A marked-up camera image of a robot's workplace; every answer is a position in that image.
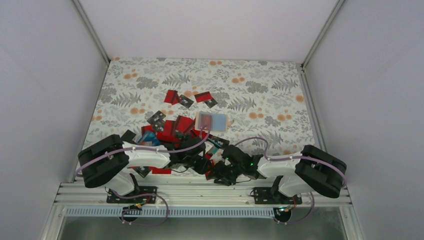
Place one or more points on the black card top right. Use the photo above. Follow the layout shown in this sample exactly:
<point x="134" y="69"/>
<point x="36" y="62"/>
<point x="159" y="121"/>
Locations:
<point x="211" y="102"/>

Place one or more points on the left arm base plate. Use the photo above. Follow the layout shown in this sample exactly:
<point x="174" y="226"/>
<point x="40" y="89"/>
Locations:
<point x="130" y="198"/>

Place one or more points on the beige leather card holder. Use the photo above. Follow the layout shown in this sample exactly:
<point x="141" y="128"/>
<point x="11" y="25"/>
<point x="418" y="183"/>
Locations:
<point x="216" y="122"/>

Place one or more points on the red card top right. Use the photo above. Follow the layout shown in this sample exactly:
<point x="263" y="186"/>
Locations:
<point x="203" y="96"/>

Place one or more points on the black vip card top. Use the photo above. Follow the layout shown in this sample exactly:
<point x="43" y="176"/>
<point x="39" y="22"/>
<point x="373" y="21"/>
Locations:
<point x="185" y="101"/>

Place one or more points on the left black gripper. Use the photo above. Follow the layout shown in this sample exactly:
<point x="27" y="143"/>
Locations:
<point x="201" y="168"/>

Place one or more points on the blue card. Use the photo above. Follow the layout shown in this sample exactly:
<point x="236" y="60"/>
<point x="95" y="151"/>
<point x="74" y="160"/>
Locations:
<point x="149" y="139"/>

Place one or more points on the black vip card upper right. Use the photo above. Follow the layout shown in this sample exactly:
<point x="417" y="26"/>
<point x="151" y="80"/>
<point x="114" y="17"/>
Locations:
<point x="219" y="142"/>

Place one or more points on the black vip card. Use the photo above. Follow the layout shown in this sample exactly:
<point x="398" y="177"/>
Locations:
<point x="185" y="101"/>
<point x="219" y="142"/>

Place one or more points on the aluminium rail frame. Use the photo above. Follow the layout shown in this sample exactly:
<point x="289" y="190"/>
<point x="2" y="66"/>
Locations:
<point x="177" y="196"/>

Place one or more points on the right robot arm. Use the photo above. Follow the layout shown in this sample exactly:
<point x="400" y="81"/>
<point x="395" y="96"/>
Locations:
<point x="311" y="169"/>

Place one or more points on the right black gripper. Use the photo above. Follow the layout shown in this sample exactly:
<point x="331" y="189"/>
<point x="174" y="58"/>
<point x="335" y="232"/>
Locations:
<point x="220" y="174"/>

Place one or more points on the red card black stripe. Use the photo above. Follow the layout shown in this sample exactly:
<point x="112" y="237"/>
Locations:
<point x="204" y="121"/>

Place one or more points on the red card top left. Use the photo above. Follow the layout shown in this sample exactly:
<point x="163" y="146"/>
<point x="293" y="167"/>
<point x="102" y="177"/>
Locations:
<point x="172" y="97"/>

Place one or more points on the floral table mat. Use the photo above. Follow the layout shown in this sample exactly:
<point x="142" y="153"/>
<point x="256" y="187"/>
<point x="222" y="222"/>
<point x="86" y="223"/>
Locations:
<point x="259" y="105"/>

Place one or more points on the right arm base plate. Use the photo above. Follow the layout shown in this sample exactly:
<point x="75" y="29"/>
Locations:
<point x="267" y="196"/>

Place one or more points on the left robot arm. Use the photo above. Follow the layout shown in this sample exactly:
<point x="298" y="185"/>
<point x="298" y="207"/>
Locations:
<point x="104" y="163"/>

